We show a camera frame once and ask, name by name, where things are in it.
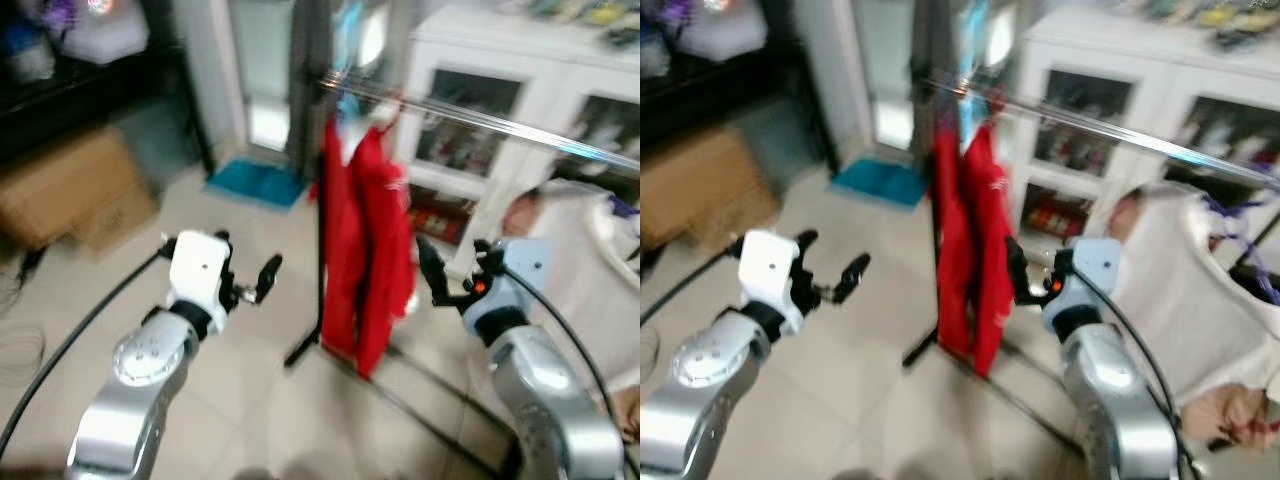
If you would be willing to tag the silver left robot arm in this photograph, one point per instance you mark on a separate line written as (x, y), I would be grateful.
(710, 385)
(140, 385)

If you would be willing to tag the light blue hanger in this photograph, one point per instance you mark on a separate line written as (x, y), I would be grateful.
(350, 115)
(968, 115)

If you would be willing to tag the red garment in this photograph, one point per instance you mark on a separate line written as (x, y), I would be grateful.
(995, 260)
(950, 240)
(338, 240)
(385, 260)

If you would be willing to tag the blue floor mat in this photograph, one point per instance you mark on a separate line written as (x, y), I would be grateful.
(255, 183)
(878, 183)

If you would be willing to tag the brown cardboard box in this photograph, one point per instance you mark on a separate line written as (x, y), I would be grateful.
(70, 195)
(705, 190)

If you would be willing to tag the black shelf unit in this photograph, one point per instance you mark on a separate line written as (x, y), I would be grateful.
(100, 100)
(720, 100)

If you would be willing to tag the glass door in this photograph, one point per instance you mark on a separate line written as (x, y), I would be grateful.
(262, 70)
(885, 70)

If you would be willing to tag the white glass-door cabinet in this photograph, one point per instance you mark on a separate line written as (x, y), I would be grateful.
(560, 85)
(1165, 80)

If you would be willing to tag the white plastic bag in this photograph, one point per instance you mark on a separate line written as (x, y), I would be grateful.
(730, 35)
(110, 35)

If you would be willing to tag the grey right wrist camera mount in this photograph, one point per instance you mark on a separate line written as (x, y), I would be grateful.
(525, 270)
(1095, 268)

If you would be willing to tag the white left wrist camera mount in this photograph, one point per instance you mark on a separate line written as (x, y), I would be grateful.
(768, 270)
(197, 270)

